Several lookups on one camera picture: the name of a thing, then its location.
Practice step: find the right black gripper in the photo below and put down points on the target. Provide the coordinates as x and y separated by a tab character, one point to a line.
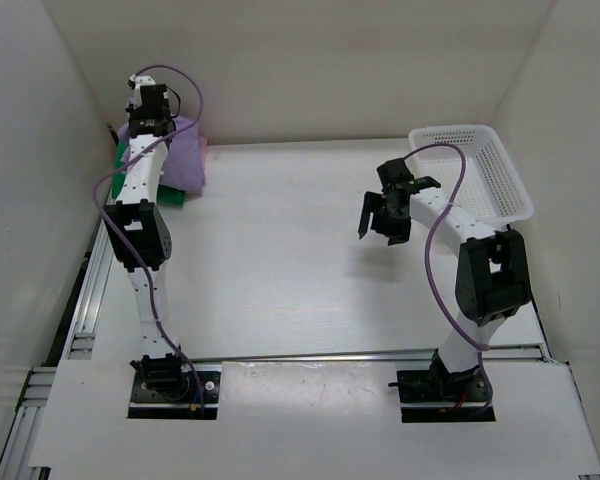
398	234

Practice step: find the pink t shirt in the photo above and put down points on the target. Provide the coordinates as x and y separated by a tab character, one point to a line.
203	148

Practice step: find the lilac t shirt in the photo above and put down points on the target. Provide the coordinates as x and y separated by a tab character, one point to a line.
181	169

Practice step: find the green t shirt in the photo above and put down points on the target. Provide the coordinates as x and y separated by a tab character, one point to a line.
165	194

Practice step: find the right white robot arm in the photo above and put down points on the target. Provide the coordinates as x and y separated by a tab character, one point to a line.
491	284

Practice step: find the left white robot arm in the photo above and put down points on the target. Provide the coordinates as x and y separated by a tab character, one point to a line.
140	237

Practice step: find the white plastic basket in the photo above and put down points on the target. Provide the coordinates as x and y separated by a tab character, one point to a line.
492	190

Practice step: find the white front cover board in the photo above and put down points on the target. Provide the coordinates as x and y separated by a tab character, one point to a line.
328	421

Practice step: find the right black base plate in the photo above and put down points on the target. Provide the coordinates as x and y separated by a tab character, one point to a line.
422	386

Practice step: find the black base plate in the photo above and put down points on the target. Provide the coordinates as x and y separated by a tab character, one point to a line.
209	375
422	386

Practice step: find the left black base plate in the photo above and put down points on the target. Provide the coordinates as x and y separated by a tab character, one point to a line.
209	375

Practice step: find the aluminium frame rail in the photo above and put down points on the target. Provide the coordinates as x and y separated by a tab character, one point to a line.
74	340

